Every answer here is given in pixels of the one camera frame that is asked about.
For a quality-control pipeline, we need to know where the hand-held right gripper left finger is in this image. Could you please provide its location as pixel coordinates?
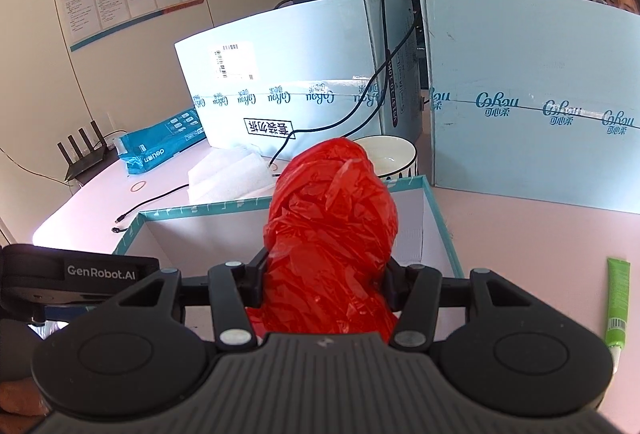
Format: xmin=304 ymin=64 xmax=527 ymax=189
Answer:
xmin=107 ymin=246 xmax=273 ymax=351

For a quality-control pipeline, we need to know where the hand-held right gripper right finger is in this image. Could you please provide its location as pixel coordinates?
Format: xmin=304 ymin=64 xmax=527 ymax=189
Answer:
xmin=382 ymin=258 xmax=546 ymax=350

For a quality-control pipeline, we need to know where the teal-rimmed white box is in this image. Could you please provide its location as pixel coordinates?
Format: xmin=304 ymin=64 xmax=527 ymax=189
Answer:
xmin=111 ymin=175 xmax=466 ymax=340

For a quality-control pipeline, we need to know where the red plastic bag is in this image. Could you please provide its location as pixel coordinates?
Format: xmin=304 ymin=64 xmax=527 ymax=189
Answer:
xmin=245 ymin=138 xmax=401 ymax=345

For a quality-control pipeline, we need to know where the pink desktop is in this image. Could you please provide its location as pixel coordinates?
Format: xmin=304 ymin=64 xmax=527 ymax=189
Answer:
xmin=32 ymin=129 xmax=640 ymax=415

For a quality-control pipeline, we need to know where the white foam wrap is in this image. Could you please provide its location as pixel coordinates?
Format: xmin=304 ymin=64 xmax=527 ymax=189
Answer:
xmin=187 ymin=145 xmax=277 ymax=205

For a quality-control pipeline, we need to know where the black router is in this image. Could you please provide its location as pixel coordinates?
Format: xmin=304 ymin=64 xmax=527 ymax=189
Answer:
xmin=56 ymin=121 xmax=126 ymax=182

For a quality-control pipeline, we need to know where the white striped bowl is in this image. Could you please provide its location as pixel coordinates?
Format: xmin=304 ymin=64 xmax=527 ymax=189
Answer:
xmin=352 ymin=135 xmax=418 ymax=179

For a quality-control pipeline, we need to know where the blue paper packet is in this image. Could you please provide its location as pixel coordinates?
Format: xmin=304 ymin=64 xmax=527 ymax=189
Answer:
xmin=117 ymin=108 xmax=208 ymax=175

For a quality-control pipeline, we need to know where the green tube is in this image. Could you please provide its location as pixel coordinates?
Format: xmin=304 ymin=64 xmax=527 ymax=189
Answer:
xmin=603 ymin=257 xmax=632 ymax=375

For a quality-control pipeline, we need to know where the light blue cardboard box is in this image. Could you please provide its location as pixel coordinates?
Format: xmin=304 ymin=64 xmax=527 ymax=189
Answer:
xmin=417 ymin=0 xmax=640 ymax=215
xmin=174 ymin=0 xmax=426 ymax=165

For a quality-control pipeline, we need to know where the black cable with plug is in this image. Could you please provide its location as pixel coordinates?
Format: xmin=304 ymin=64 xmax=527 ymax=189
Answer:
xmin=111 ymin=184 xmax=191 ymax=235

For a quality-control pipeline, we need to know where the long black cable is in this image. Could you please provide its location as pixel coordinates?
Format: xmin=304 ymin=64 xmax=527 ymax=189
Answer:
xmin=270 ymin=0 xmax=418 ymax=172

